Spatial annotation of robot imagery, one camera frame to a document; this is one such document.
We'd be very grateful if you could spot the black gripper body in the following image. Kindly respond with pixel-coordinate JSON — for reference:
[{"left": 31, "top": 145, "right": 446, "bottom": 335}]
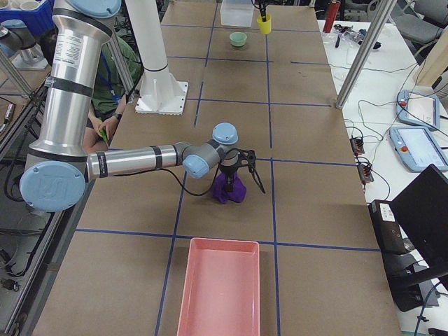
[{"left": 219, "top": 148, "right": 256, "bottom": 176}]

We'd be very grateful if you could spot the yellow plastic cup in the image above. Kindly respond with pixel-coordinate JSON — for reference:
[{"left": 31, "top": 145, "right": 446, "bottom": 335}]
[{"left": 256, "top": 14, "right": 272, "bottom": 35}]

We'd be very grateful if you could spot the purple cloth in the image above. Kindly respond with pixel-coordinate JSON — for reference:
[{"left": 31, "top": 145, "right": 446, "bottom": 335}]
[{"left": 210, "top": 171, "right": 248, "bottom": 205}]

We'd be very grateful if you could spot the black power box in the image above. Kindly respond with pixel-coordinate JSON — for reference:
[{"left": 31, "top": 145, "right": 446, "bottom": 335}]
[{"left": 368, "top": 199, "right": 414, "bottom": 255}]

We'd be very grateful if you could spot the clear plastic bin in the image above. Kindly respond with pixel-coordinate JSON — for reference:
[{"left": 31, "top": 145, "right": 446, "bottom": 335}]
[{"left": 220, "top": 0, "right": 254, "bottom": 27}]

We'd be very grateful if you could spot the light green bowl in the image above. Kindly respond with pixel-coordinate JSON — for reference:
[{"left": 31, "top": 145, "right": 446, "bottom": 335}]
[{"left": 229, "top": 31, "right": 247, "bottom": 48}]

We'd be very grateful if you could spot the red cylinder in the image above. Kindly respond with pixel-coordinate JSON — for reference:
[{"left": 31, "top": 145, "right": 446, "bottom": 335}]
[{"left": 322, "top": 0, "right": 341, "bottom": 34}]

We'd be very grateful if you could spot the pink plastic bin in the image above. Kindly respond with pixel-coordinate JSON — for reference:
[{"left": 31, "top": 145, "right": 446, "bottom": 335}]
[{"left": 177, "top": 237, "right": 260, "bottom": 335}]

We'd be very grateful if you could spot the seated person green shirt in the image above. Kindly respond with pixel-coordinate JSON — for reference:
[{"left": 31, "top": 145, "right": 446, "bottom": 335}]
[{"left": 38, "top": 29, "right": 141, "bottom": 153}]

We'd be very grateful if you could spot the near teach pendant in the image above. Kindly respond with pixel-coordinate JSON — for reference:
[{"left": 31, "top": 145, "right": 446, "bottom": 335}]
[{"left": 389, "top": 126, "right": 447, "bottom": 172}]

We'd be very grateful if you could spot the teach pendant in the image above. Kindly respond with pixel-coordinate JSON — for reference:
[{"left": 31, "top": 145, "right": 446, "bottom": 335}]
[
  {"left": 389, "top": 126, "right": 447, "bottom": 172},
  {"left": 396, "top": 90, "right": 440, "bottom": 130}
]

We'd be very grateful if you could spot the far teach pendant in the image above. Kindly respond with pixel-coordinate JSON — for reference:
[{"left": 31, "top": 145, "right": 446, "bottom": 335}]
[{"left": 396, "top": 90, "right": 440, "bottom": 130}]

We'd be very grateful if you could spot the black monitor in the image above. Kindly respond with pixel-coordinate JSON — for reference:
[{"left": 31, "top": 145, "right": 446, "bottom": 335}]
[{"left": 390, "top": 164, "right": 447, "bottom": 266}]

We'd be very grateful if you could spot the blue storage crate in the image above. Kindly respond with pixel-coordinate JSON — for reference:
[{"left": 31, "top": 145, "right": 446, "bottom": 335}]
[{"left": 1, "top": 1, "right": 54, "bottom": 35}]

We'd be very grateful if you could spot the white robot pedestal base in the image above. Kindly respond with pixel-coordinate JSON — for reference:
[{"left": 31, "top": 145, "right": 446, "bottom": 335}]
[{"left": 125, "top": 0, "right": 188, "bottom": 116}]

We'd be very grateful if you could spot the aluminium frame post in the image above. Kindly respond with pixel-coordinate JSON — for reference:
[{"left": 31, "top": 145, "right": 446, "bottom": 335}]
[{"left": 335, "top": 0, "right": 396, "bottom": 109}]

